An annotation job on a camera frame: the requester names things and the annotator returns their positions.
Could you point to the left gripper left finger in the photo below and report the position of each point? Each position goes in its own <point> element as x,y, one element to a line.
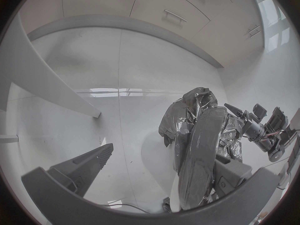
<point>89,165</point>

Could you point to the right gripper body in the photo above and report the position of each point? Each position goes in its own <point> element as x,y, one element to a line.
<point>252,128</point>

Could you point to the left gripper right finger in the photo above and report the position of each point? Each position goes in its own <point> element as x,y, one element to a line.
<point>230,174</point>

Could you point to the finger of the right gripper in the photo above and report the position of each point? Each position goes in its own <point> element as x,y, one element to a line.
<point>233,109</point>

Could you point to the black plastic bag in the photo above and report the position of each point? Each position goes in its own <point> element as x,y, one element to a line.
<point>199,149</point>

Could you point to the white wardrobe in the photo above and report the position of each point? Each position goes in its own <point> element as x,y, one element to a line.
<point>164,1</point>

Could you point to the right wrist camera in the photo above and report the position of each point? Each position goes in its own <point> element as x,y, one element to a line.
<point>259,111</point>

